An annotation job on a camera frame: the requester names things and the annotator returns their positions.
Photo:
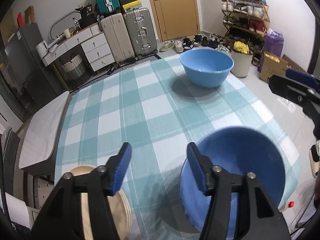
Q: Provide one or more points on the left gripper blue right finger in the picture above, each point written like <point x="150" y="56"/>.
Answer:
<point x="257" y="216"/>

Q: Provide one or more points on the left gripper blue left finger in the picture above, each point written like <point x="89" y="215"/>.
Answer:
<point x="60" y="217"/>

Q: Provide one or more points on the dark blue bowl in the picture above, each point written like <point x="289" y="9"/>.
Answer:
<point x="238" y="150"/>

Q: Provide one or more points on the light blue bowl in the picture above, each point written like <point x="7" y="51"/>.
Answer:
<point x="206" y="67"/>

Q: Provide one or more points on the brown patterned board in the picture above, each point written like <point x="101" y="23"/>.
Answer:
<point x="292" y="64"/>

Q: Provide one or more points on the cardboard box with cat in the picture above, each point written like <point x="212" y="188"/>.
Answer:
<point x="272" y="65"/>

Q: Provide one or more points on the purple plastic bag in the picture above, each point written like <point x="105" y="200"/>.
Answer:
<point x="273" y="43"/>

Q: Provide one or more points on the white bin with yellow bag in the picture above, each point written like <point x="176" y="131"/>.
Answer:
<point x="242" y="57"/>

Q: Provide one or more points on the wooden shoe rack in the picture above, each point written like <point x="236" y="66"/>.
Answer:
<point x="246" y="21"/>

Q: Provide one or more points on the teal checkered tablecloth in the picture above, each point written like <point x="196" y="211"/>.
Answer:
<point x="156" y="109"/>

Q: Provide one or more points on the dark grey refrigerator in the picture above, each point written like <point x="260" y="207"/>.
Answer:
<point x="33" y="84"/>

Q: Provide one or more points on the striped laundry basket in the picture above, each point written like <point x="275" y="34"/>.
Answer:
<point x="75" y="69"/>

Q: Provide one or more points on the wooden door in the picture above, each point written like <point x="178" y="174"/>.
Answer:
<point x="175" y="18"/>

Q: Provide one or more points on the white drawer desk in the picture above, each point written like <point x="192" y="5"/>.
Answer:
<point x="93" y="43"/>

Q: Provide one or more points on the silver aluminium suitcase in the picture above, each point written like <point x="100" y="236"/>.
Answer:
<point x="141" y="32"/>

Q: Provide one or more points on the beige suitcase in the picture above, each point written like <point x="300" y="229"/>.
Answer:
<point x="117" y="37"/>

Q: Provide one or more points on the oval mirror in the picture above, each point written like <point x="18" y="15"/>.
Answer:
<point x="63" y="23"/>

